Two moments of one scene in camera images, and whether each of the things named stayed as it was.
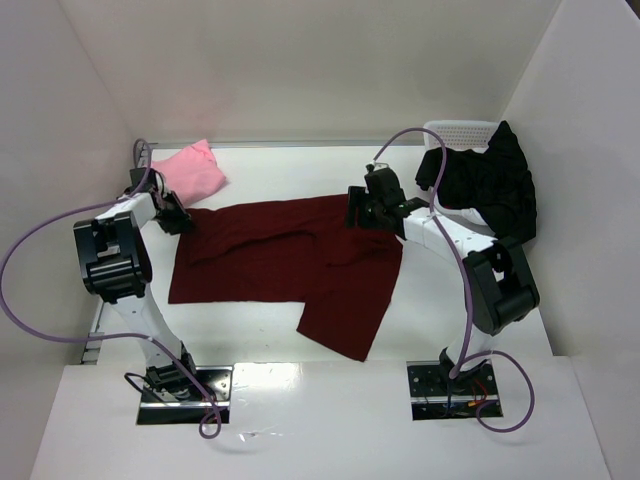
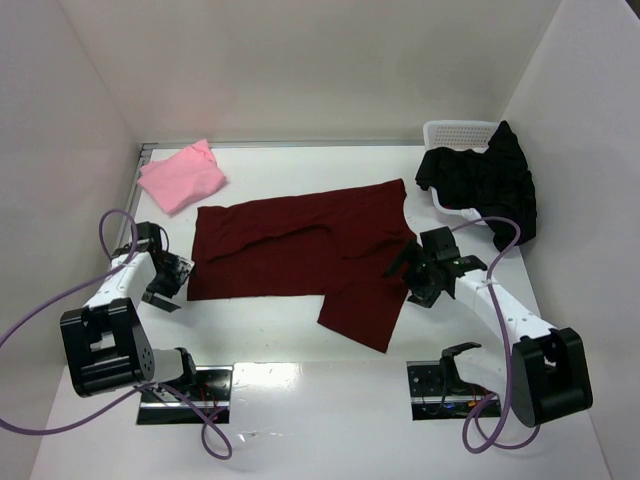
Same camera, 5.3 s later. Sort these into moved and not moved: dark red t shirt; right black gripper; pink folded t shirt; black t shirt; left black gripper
Moved: dark red t shirt; right black gripper; left black gripper
Not moved: pink folded t shirt; black t shirt
